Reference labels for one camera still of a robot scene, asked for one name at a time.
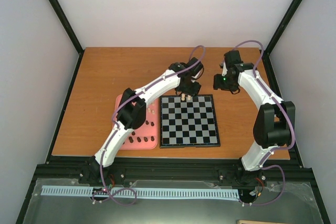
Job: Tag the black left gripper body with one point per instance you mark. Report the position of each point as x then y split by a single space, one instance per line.
188 89

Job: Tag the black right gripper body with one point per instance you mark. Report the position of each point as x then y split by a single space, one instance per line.
225 84

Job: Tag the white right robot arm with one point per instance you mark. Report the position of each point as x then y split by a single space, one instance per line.
274 125

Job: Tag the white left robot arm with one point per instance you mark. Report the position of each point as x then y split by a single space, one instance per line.
131 112

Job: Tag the black and grey chessboard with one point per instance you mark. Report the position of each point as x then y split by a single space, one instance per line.
188 123

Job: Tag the pink plastic tray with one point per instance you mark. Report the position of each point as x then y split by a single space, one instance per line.
145 137

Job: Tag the light blue cable duct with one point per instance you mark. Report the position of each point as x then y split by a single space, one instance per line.
141 193

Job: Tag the black aluminium frame rail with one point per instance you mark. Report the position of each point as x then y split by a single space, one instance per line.
123 170

